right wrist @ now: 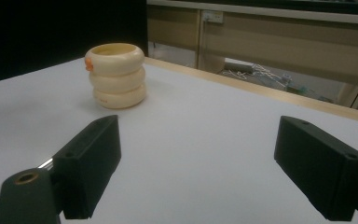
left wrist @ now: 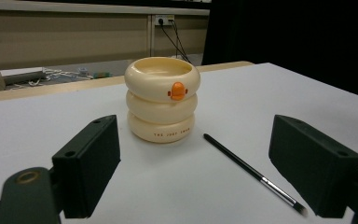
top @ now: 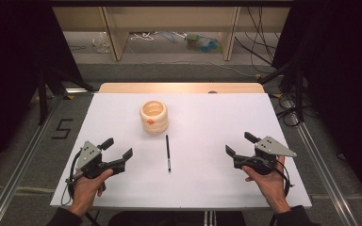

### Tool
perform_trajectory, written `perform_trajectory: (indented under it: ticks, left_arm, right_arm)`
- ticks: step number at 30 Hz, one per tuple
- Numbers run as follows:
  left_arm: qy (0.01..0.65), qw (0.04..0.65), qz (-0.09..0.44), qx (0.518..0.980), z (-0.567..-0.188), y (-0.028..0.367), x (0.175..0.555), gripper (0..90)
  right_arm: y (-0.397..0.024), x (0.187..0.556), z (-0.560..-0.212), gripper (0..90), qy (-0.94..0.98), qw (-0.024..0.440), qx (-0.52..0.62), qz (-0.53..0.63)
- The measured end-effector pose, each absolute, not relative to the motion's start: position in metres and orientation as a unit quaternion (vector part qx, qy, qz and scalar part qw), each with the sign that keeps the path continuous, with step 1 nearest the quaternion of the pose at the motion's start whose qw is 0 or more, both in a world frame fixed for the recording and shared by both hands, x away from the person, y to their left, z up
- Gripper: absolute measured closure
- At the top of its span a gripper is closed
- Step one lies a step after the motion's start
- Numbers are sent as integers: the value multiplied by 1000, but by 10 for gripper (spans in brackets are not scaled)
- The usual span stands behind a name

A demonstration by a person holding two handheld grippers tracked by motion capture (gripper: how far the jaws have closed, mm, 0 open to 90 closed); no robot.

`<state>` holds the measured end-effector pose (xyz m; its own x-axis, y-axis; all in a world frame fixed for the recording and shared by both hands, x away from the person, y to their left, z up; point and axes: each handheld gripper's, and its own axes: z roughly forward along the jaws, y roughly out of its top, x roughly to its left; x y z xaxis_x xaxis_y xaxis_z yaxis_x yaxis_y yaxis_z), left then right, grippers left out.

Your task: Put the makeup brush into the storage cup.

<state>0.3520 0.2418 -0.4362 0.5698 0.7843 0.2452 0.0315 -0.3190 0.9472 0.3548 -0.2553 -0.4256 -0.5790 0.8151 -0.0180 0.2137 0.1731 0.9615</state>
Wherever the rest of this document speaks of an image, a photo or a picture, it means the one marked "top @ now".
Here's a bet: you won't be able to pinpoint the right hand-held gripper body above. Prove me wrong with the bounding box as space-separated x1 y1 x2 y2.
234 135 298 176

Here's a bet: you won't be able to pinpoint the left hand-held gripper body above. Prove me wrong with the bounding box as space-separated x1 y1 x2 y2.
74 140 127 180

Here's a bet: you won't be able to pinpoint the black pen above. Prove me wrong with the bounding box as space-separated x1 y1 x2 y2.
165 134 172 173

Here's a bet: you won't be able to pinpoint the cream ribbed pen holder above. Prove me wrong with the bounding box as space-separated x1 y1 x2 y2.
139 100 170 135

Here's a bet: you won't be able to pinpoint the person's left hand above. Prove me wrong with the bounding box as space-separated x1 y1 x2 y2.
68 169 114 218

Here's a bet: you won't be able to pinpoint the person's right hand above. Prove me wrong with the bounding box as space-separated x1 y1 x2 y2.
241 155 292 215

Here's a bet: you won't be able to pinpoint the white board table cover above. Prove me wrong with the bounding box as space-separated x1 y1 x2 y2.
49 92 313 211

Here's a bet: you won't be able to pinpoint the black metal stand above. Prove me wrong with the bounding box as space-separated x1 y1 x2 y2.
37 67 96 126
257 59 306 123

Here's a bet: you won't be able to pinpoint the wooden table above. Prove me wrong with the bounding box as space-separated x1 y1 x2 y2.
98 82 266 94

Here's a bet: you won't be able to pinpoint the white table leg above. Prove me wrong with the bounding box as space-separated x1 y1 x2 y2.
203 210 217 226

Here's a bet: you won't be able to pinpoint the clear plastic bottle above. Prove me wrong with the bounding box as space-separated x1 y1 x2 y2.
91 31 111 54

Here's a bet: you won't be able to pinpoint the black curtain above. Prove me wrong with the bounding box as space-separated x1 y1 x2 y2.
271 0 362 203
0 0 92 182

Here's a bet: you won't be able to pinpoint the colourful plastic bag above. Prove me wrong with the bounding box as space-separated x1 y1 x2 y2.
185 32 222 54

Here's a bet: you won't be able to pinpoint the wooden shelf unit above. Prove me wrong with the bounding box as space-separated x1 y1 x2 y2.
52 6 291 62

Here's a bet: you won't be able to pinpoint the left hand-held gripper cable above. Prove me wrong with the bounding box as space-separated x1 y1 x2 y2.
60 150 102 226

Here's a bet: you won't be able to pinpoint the hand-held gripper cable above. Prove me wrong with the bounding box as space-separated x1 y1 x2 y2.
60 150 102 226
271 159 295 202

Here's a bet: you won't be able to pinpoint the right hand-held gripper cable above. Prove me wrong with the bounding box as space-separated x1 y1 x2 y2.
271 159 295 202

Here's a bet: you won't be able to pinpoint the coiled black floor cables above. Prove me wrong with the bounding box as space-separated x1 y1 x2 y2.
275 93 309 128

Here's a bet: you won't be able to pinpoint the aluminium floor rail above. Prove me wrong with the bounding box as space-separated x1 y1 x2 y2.
290 112 360 226
0 93 64 226

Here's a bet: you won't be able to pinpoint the hanging black cables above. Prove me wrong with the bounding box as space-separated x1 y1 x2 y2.
234 6 281 75

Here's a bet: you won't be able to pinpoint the white rope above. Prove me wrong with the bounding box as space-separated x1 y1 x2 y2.
130 31 158 42

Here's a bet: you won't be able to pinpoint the black frame bar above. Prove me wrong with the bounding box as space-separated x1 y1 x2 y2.
48 0 296 8

